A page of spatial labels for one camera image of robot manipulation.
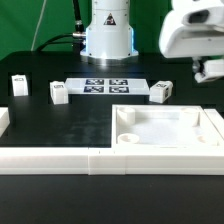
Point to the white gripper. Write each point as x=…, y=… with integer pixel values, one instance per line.
x=193, y=28

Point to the white square tabletop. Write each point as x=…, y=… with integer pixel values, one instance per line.
x=163, y=126

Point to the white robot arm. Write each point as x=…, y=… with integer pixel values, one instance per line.
x=109, y=37

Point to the white U-shaped obstacle fence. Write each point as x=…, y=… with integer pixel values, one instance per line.
x=119, y=160

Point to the white marker base plate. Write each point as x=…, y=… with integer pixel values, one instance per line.
x=107, y=86

